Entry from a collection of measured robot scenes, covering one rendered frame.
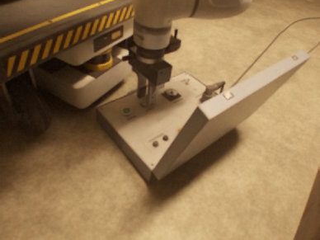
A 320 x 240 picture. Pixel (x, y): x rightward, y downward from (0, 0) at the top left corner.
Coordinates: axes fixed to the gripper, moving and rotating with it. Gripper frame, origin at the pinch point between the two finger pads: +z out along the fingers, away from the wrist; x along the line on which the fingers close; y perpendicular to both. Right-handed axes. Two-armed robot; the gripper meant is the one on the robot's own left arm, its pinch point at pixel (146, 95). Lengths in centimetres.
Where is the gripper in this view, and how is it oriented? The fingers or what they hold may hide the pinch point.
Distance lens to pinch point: 70.9
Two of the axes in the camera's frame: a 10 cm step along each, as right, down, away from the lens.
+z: -1.1, 7.3, 6.8
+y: -7.6, 3.7, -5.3
